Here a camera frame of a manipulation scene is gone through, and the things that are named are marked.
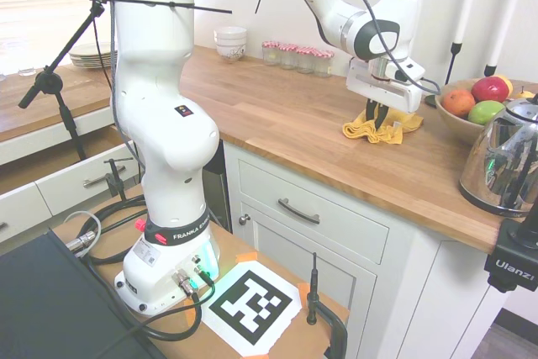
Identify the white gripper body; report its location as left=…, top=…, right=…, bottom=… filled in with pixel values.
left=345, top=58, right=426, bottom=114

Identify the yellow cleaning cloth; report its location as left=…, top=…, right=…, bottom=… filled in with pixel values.
left=342, top=107, right=424, bottom=145

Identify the plywood robot base board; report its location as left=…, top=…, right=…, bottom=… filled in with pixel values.
left=50, top=190, right=351, bottom=359

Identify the glass jar red gingham lid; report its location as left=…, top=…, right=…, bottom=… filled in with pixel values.
left=261, top=40, right=282, bottom=66
left=278, top=43, right=299, bottom=71
left=296, top=46, right=317, bottom=75
left=313, top=50, right=335, bottom=79

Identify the wooden fruit bowl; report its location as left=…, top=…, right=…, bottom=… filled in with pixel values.
left=435, top=77, right=512, bottom=145

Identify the orange fruit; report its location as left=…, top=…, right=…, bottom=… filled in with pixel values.
left=442, top=88, right=477, bottom=119

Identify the green apple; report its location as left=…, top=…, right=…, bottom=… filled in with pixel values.
left=467, top=100, right=506, bottom=125

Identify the red apple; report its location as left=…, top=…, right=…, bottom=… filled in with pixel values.
left=470, top=76, right=510, bottom=103

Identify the shiny steel kettle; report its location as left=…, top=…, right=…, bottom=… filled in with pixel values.
left=457, top=92, right=538, bottom=220

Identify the yellow lemon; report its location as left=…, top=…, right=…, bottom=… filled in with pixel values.
left=495, top=75, right=514, bottom=98

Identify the white kitchen cabinet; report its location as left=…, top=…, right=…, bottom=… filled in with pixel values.
left=222, top=140, right=518, bottom=359

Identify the yellow pear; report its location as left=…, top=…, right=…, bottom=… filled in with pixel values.
left=510, top=86, right=535, bottom=102

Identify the white bowl black pattern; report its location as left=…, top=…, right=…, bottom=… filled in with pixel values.
left=216, top=41, right=247, bottom=66

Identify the stack of white bowls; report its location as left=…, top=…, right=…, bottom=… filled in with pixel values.
left=213, top=25, right=248, bottom=50

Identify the black appliance panel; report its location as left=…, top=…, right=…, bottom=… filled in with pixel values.
left=204, top=140, right=233, bottom=233

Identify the black screw clamp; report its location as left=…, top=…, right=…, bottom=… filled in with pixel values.
left=104, top=158, right=129, bottom=203
left=305, top=252, right=350, bottom=359

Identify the black white fiducial tag sheet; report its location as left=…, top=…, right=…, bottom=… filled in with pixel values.
left=200, top=260, right=303, bottom=354

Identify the white ceramic plate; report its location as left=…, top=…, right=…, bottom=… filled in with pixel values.
left=69, top=54, right=119, bottom=69
left=70, top=42, right=114, bottom=60

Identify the black boom stand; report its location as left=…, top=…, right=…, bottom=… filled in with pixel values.
left=18, top=0, right=106, bottom=162

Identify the white low drawer unit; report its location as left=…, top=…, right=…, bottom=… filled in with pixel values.
left=0, top=102, right=146, bottom=246

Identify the black control box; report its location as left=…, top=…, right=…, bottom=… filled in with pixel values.
left=0, top=228, right=165, bottom=359

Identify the silver drawer handle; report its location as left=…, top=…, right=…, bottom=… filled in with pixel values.
left=82, top=164, right=127, bottom=189
left=277, top=198, right=321, bottom=224

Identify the black clamp camera stand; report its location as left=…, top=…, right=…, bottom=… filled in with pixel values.
left=483, top=207, right=538, bottom=293

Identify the thick black cable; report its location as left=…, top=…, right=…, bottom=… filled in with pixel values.
left=86, top=198, right=149, bottom=264

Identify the thin black base cable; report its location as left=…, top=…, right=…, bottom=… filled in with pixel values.
left=125, top=281, right=218, bottom=341

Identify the grey cable metal connector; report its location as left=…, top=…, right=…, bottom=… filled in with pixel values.
left=62, top=211, right=104, bottom=257

